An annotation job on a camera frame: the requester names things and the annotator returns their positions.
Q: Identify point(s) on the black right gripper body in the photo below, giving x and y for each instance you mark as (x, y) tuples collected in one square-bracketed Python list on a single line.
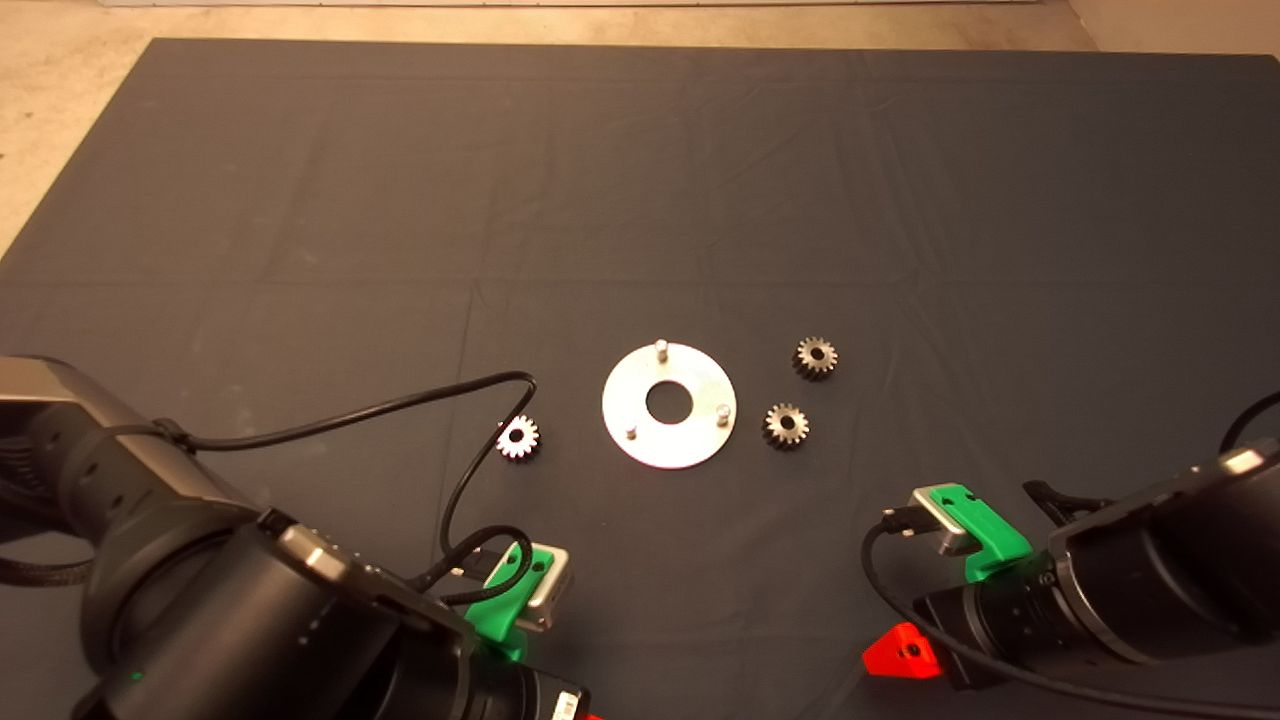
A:
[(990, 620)]

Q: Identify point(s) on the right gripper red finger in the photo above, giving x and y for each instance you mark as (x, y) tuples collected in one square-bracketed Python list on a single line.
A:
[(900, 655)]

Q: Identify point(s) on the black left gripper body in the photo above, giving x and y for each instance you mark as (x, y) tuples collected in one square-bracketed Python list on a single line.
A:
[(530, 695)]

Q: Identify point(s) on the small steel planetary gear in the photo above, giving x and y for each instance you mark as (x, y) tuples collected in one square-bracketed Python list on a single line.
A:
[(805, 362), (508, 440), (776, 432)]

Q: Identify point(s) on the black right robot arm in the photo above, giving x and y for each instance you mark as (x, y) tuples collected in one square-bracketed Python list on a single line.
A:
[(1180, 560)]

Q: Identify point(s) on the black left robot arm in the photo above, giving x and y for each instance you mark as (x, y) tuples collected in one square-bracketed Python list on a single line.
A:
[(250, 620)]

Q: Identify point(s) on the round metal carrier plate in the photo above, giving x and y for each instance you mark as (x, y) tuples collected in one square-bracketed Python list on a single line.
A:
[(625, 400)]

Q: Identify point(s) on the dark grey table cloth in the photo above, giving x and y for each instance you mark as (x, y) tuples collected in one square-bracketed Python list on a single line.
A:
[(400, 200)]

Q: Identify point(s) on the bright green camera mount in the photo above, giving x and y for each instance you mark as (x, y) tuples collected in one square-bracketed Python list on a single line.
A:
[(500, 615), (995, 545)]

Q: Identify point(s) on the small silver camera box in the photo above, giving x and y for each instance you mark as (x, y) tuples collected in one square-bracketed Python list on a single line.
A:
[(550, 590), (945, 530)]

